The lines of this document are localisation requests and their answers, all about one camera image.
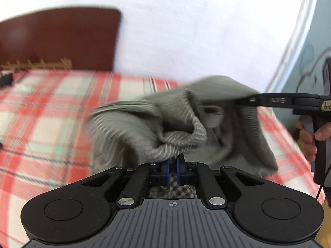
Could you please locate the person's right hand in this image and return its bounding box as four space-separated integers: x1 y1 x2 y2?
297 119 331 163

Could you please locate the blue cartoon wall panel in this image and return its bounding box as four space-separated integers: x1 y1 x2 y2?
266 0 331 145

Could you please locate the black object on sheet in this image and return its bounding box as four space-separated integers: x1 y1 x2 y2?
0 73 13 88

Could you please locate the red plaid bed sheet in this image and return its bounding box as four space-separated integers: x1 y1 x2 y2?
1 70 324 247

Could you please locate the dark red wooden headboard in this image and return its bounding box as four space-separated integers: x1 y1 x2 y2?
1 7 121 72

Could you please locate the olive striped shirt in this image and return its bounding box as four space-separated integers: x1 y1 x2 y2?
87 76 278 177

